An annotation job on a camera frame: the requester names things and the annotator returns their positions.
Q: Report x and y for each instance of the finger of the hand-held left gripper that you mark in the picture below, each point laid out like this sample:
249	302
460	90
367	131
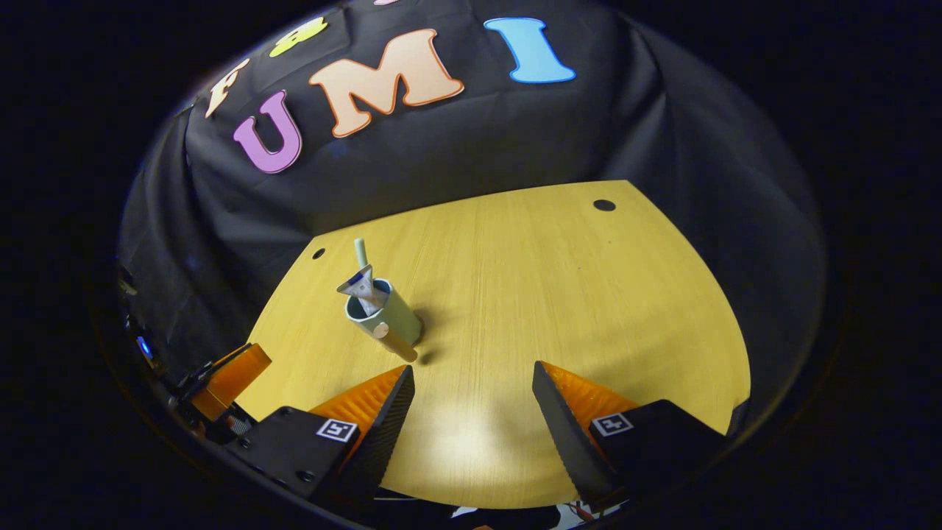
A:
235	375

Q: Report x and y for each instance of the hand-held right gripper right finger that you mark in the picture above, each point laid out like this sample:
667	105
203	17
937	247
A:
563	434

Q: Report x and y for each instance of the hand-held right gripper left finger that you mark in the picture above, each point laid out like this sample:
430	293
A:
383	434

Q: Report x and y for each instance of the white toothpaste tube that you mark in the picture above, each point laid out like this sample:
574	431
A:
362	287

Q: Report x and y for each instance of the pale green toothbrush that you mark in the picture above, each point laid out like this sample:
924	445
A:
360	252

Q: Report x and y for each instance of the wooden desktop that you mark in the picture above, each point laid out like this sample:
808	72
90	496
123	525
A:
559	294

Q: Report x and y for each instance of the black backdrop cloth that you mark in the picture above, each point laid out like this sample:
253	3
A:
441	154

